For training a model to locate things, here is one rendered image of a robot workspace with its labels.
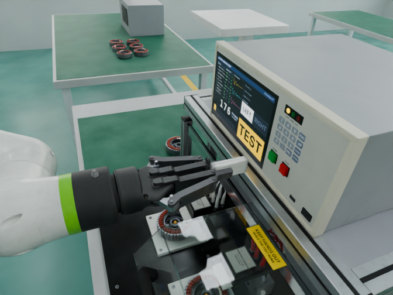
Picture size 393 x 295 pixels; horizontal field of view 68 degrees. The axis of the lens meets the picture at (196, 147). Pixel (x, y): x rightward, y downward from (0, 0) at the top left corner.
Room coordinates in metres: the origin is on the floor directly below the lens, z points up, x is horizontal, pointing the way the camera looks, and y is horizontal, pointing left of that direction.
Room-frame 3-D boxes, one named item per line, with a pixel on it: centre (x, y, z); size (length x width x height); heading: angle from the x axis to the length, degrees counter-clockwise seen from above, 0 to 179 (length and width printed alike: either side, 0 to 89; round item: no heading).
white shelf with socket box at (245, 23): (1.54, -0.16, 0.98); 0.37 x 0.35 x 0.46; 24
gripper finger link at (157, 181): (0.36, 0.02, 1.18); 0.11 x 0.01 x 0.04; 112
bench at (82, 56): (2.73, 0.78, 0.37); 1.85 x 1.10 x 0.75; 24
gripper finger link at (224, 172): (0.38, -0.05, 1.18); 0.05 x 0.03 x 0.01; 114
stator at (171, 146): (1.04, 0.08, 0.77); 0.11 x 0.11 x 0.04
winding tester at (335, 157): (0.60, -0.30, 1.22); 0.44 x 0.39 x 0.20; 24
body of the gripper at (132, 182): (0.35, 0.08, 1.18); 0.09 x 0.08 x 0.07; 114
